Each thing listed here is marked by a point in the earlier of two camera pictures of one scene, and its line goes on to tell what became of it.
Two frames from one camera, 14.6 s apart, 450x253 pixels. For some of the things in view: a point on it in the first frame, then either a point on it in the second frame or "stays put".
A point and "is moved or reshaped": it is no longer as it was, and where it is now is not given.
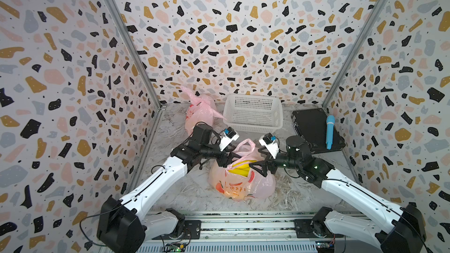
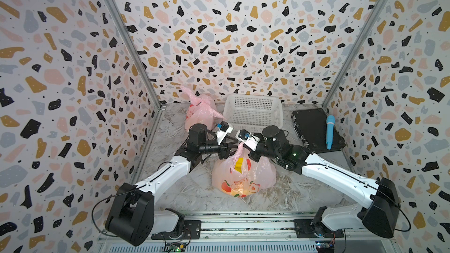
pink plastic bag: x=203 y=109 stays put
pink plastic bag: x=238 y=187 is moved or reshaped
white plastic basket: x=254 y=113 stays put
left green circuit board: x=176 y=247 stays put
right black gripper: x=270 y=161 to x=252 y=154
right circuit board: x=322 y=246 stays put
